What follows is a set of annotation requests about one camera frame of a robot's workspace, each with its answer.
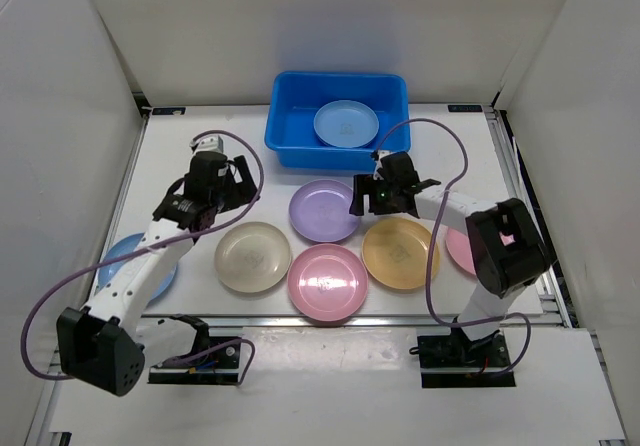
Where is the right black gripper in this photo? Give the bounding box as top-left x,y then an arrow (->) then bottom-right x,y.
349,174 -> 398,216

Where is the purple plate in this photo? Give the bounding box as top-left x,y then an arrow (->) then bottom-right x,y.
288,179 -> 361,243

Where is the blue plate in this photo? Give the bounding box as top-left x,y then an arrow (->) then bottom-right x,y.
313,100 -> 379,149
97,232 -> 179,303

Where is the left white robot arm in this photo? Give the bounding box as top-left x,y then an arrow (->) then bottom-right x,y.
56,151 -> 261,396

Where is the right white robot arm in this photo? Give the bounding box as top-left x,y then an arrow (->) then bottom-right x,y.
350,151 -> 551,366

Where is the blue plastic bin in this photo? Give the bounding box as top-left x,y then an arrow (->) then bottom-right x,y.
265,71 -> 411,173

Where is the yellow plate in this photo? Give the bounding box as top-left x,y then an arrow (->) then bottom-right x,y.
361,218 -> 432,291

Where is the cream plate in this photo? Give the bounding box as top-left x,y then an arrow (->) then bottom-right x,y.
214,222 -> 292,294

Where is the pink plate centre front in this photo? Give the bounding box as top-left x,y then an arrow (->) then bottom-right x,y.
287,243 -> 369,323

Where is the pink plate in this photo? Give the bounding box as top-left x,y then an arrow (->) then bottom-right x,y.
287,243 -> 369,323
445,228 -> 476,275

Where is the pink plate right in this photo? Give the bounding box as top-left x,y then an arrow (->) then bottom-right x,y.
445,228 -> 476,275

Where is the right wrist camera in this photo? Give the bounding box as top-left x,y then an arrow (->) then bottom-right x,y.
371,149 -> 391,173

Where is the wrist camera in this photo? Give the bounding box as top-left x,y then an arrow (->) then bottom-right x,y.
189,134 -> 224,154
371,149 -> 391,173

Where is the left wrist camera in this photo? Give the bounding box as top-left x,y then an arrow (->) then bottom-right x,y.
189,134 -> 224,154

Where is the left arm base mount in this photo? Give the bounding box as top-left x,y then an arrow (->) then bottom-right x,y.
147,314 -> 242,386

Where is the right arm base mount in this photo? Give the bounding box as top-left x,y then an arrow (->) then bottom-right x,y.
409,328 -> 516,389

